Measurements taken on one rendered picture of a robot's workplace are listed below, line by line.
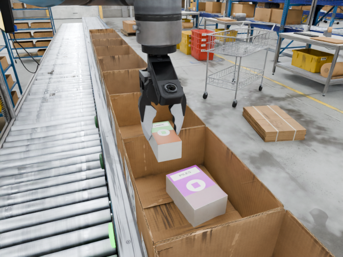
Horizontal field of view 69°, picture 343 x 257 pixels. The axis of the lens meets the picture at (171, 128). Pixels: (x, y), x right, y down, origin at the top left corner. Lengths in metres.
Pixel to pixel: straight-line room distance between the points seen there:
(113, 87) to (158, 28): 1.09
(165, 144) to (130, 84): 1.05
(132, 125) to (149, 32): 0.77
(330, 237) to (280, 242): 1.48
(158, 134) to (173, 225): 0.28
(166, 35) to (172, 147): 0.23
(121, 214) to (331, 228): 1.69
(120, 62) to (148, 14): 1.44
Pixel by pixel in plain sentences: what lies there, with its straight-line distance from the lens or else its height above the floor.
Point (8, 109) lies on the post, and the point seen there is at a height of 0.81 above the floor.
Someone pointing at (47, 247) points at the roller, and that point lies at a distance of 0.96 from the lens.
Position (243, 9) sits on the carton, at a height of 1.02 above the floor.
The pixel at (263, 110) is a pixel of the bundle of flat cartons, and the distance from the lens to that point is 3.39.
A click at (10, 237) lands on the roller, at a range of 1.03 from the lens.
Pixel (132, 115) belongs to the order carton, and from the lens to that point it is 1.20.
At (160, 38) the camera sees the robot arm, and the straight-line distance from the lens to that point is 0.49.
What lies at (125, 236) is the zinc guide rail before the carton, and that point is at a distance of 0.72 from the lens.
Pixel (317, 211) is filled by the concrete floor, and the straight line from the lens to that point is 2.27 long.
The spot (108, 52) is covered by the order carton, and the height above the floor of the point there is 0.99.
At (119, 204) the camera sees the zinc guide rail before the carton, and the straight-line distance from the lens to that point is 0.80.
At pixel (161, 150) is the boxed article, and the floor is 1.15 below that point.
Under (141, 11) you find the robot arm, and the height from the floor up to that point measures 1.42.
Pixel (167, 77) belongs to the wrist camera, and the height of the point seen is 1.31.
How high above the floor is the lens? 1.45
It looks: 29 degrees down
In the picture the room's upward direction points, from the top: straight up
